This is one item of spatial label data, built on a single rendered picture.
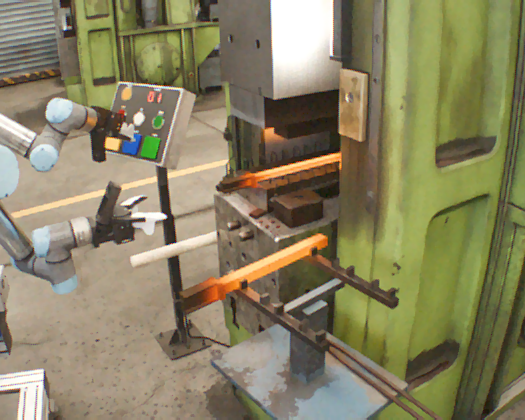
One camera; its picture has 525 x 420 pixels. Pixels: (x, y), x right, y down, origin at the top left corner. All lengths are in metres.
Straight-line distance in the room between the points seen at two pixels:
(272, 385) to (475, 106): 0.90
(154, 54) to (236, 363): 5.27
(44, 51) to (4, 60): 0.68
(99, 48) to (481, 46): 5.30
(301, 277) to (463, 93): 0.69
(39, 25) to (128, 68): 3.31
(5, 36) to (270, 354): 8.35
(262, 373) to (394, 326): 0.41
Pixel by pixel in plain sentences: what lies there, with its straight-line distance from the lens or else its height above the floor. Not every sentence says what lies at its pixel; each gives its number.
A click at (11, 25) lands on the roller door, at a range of 9.30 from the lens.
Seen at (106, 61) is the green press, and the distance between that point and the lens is 6.40.
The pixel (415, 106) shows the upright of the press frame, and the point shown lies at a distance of 1.25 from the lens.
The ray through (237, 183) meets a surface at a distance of 1.59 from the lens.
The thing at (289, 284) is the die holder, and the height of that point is 0.75.
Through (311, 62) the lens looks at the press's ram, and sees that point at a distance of 1.47.
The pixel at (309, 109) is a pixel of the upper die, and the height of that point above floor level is 1.20.
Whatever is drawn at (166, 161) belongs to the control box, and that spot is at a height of 0.97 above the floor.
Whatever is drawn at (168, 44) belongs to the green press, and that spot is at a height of 0.73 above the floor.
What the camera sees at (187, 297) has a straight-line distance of 1.11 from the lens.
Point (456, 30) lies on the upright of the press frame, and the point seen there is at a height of 1.46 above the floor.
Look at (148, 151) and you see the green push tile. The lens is 1.93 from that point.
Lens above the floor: 1.62
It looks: 26 degrees down
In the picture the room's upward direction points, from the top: 2 degrees counter-clockwise
